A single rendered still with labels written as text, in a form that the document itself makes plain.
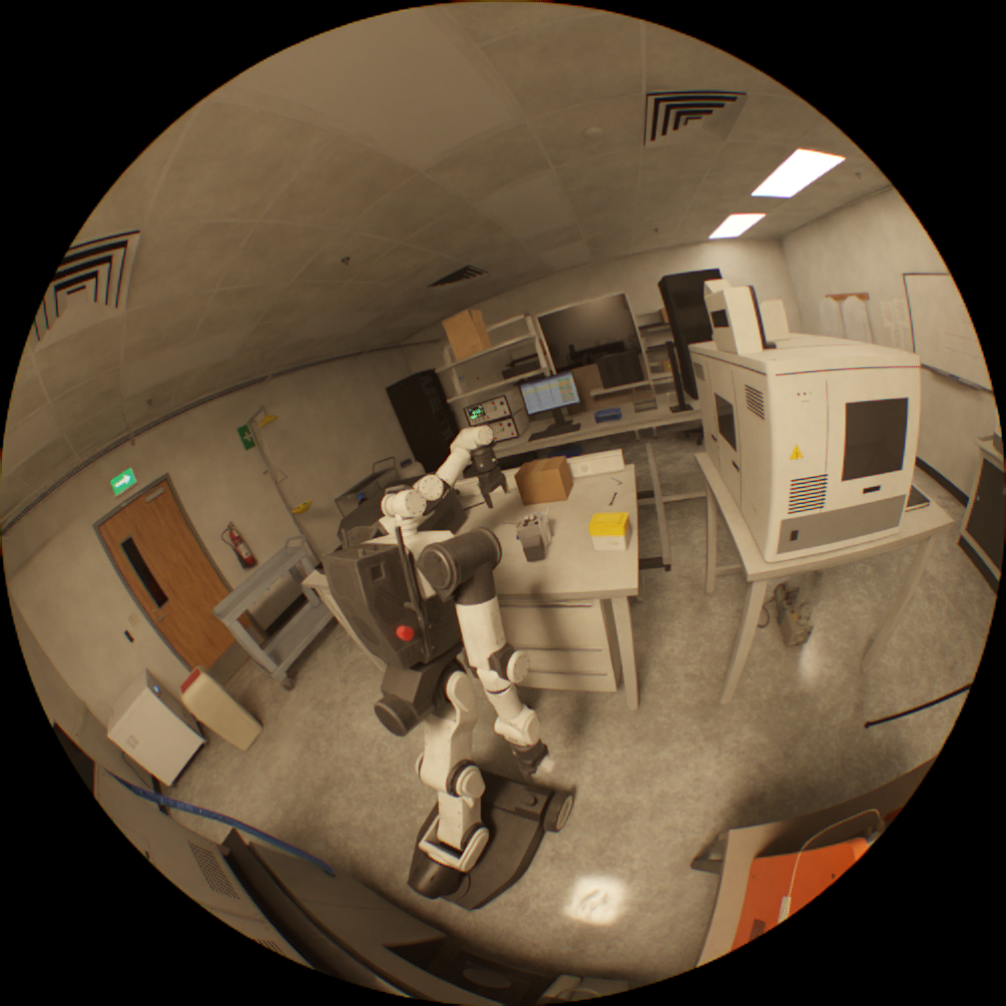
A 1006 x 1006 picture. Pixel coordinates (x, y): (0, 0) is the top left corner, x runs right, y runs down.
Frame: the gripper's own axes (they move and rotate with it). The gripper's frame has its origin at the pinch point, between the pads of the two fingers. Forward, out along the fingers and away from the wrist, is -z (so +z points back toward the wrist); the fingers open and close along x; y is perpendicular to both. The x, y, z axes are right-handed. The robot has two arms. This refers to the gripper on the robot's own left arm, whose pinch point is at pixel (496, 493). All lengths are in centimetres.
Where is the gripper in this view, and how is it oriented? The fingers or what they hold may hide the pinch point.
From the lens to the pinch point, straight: 119.2
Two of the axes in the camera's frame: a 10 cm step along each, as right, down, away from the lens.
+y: -7.6, 0.0, 6.5
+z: -3.3, -8.6, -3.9
